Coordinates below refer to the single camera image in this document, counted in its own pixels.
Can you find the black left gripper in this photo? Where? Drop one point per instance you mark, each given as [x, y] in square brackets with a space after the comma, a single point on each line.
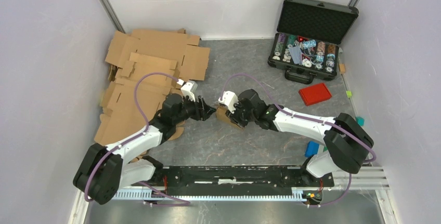
[202, 110]

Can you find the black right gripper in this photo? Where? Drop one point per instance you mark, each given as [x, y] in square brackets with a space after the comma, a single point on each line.
[234, 117]

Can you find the brown cardboard box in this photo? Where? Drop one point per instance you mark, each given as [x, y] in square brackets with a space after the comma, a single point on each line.
[221, 115]

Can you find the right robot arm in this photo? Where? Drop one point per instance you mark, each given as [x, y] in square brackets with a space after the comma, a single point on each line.
[348, 145]

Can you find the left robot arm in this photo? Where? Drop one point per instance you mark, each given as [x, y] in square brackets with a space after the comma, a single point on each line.
[106, 169]

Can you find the red flat box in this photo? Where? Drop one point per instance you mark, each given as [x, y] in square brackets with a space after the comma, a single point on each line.
[315, 94]

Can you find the blue block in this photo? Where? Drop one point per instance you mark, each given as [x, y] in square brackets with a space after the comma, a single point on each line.
[312, 149]

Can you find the stack of flat cardboard boxes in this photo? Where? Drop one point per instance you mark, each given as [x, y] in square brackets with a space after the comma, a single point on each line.
[144, 66]

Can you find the black poker chip case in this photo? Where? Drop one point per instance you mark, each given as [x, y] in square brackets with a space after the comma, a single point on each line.
[309, 32]

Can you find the small orange wooden block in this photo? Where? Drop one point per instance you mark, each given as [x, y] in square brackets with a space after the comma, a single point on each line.
[342, 68]

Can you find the teal cube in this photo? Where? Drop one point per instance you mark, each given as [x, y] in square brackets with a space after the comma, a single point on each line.
[360, 120]

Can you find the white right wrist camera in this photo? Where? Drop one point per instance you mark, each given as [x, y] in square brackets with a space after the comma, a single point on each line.
[229, 100]

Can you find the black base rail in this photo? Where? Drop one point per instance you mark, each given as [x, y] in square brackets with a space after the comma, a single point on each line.
[243, 180]

